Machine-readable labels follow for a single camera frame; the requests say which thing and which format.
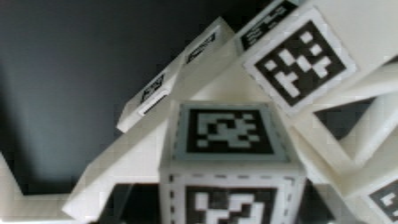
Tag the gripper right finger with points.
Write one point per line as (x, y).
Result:
(321, 209)

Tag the white chair back frame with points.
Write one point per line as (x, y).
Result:
(311, 61)

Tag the white front fence bar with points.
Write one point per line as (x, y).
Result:
(32, 209)

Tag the white chair seat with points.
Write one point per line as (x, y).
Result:
(202, 46)

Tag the marker cube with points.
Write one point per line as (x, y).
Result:
(231, 175)

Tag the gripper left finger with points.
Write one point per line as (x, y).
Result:
(131, 207)

